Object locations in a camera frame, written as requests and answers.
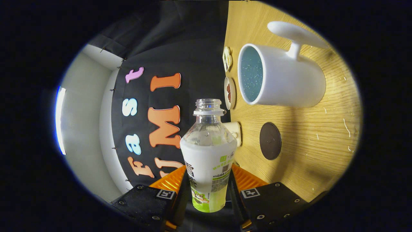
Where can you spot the clear juice bottle white label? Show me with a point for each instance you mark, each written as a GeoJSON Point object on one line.
{"type": "Point", "coordinates": [207, 161]}

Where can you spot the white toaster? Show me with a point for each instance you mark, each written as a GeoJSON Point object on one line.
{"type": "Point", "coordinates": [235, 130]}

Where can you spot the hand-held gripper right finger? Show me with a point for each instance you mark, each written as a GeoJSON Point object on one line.
{"type": "Point", "coordinates": [273, 201]}

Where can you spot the dark brown round coaster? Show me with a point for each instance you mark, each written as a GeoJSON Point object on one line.
{"type": "Point", "coordinates": [270, 141]}

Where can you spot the white divided dish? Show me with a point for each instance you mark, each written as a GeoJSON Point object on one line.
{"type": "Point", "coordinates": [228, 59]}

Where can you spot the black backdrop cloth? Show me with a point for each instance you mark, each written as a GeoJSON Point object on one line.
{"type": "Point", "coordinates": [193, 54]}

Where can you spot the round white plate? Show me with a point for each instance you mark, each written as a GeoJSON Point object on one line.
{"type": "Point", "coordinates": [232, 93]}

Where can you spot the brown meat pieces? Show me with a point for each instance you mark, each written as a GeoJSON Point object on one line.
{"type": "Point", "coordinates": [229, 91]}

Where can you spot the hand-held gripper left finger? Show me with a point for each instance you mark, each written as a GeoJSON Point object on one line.
{"type": "Point", "coordinates": [145, 201]}

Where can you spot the wooden table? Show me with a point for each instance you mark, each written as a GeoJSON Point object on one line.
{"type": "Point", "coordinates": [315, 145]}

